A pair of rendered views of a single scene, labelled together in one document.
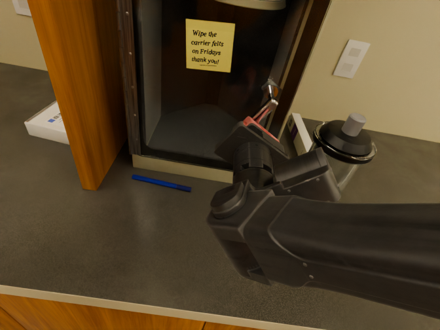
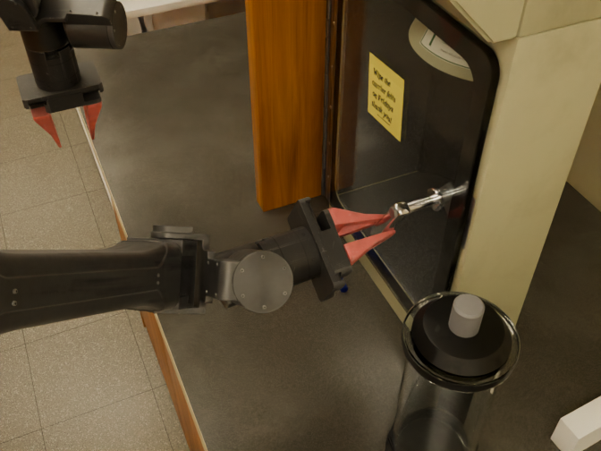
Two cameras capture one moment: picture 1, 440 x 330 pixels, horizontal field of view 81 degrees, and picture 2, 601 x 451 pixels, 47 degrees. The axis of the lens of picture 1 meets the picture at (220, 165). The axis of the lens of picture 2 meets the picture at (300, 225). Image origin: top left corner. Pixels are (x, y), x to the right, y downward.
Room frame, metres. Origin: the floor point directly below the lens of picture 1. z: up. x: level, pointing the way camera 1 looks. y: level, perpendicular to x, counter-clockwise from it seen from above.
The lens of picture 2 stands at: (0.12, -0.52, 1.69)
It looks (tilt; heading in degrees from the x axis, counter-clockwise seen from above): 44 degrees down; 70
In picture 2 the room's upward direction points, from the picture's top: straight up
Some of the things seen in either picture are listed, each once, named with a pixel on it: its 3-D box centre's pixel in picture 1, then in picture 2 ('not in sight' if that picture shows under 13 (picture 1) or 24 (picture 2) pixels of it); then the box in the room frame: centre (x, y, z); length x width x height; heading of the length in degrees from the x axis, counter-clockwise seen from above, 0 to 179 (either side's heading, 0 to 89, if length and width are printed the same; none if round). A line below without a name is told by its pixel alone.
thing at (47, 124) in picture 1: (71, 123); not in sight; (0.52, 0.41, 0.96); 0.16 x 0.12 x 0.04; 88
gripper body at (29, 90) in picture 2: not in sight; (55, 67); (0.09, 0.32, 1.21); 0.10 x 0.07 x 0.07; 4
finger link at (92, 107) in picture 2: not in sight; (74, 111); (0.10, 0.32, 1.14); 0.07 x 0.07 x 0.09; 4
